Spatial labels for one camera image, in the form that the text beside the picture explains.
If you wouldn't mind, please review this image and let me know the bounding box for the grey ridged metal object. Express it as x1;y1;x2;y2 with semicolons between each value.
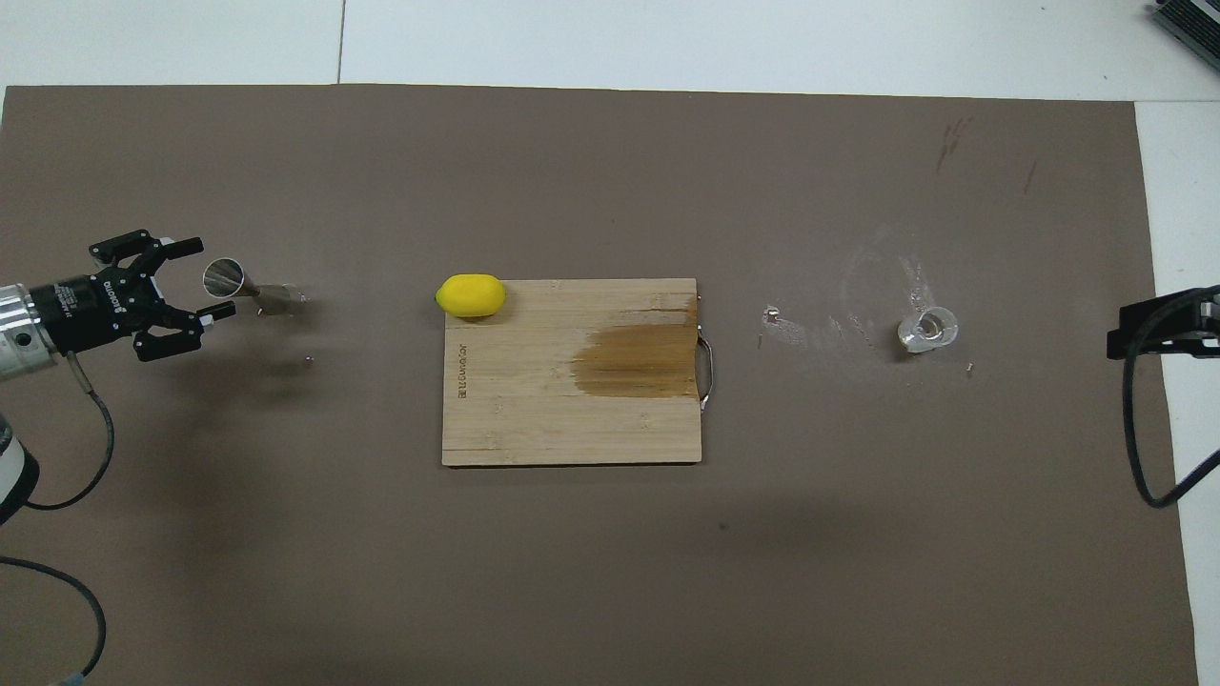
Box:
1149;0;1220;53

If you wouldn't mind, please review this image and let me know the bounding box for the clear glass cup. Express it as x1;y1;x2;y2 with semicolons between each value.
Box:
896;305;959;355

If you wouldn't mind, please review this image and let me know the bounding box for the wooden cutting board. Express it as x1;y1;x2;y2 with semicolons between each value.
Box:
441;278;714;468

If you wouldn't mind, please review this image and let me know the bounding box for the brown table mat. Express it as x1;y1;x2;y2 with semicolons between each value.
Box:
0;84;1200;686

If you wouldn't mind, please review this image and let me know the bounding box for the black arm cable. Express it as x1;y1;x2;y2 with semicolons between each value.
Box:
1123;286;1220;510
0;353;115;682

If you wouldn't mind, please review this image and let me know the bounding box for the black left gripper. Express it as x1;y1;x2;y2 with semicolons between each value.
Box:
29;229;238;364

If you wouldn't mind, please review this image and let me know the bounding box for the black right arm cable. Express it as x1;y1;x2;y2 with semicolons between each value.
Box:
1123;286;1220;510

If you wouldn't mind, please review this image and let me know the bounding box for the steel double jigger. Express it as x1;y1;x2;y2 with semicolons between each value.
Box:
202;257;308;317

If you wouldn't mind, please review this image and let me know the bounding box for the yellow lemon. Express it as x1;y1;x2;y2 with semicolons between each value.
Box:
436;273;507;318

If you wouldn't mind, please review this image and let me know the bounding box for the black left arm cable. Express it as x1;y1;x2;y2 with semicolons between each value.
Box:
0;353;115;682

